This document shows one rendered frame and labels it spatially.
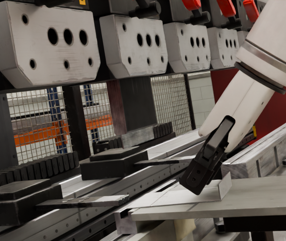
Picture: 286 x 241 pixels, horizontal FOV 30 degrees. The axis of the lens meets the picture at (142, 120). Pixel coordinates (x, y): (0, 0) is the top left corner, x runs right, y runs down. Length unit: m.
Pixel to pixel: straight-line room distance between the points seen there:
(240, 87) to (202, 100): 8.48
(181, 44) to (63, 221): 0.39
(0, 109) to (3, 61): 0.80
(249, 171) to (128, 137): 0.50
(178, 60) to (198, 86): 8.31
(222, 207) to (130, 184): 0.59
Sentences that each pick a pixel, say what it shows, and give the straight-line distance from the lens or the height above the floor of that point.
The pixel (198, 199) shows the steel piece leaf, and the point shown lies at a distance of 0.71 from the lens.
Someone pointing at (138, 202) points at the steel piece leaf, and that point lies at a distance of 0.75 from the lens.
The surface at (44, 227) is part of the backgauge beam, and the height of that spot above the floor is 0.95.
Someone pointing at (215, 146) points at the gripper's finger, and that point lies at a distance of 0.65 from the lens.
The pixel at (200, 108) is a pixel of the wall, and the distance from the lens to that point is 9.17.
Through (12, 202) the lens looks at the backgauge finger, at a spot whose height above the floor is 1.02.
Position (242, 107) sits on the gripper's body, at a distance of 0.66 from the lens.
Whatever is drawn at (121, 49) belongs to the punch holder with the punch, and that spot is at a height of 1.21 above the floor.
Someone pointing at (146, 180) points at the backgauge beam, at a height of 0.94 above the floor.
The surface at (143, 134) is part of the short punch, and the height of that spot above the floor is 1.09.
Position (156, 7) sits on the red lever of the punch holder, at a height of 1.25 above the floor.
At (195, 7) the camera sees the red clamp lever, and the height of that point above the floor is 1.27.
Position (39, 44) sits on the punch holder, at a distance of 0.53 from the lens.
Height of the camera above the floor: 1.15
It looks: 3 degrees down
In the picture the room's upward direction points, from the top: 9 degrees counter-clockwise
